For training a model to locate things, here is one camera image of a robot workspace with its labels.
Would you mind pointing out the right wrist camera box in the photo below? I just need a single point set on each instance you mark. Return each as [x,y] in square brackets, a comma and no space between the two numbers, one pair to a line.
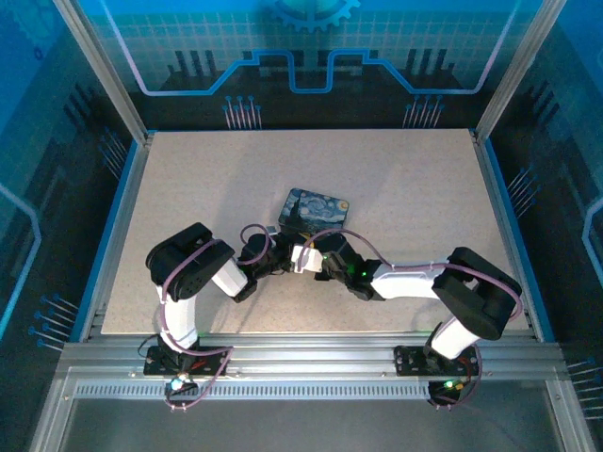
[308,259]

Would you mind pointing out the aluminium frame beam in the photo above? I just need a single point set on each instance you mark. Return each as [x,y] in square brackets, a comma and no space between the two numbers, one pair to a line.
[572,419]
[52,414]

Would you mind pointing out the aluminium side rail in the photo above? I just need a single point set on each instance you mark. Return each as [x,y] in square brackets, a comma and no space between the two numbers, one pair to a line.
[121,226]
[492,188]

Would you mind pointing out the aluminium frame post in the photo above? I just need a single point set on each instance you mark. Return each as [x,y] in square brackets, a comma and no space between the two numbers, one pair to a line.
[106,70]
[518,70]

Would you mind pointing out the controller board with LED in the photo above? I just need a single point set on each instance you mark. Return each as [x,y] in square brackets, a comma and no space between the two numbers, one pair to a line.
[445,388]
[181,382]

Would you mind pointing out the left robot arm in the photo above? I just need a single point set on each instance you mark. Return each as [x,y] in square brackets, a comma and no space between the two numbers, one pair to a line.
[188,263]

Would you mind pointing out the aluminium front rail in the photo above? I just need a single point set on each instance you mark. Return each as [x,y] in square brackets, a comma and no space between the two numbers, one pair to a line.
[306,358]

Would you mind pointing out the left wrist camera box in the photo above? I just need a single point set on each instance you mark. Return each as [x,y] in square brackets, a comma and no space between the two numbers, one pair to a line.
[272,230]

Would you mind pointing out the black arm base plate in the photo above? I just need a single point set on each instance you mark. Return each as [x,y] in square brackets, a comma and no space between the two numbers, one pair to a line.
[155,365]
[405,360]

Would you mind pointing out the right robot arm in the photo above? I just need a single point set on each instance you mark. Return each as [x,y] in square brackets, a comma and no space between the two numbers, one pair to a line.
[476,292]

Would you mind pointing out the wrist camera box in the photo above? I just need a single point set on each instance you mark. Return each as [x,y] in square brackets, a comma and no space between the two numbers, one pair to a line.
[308,259]
[272,230]

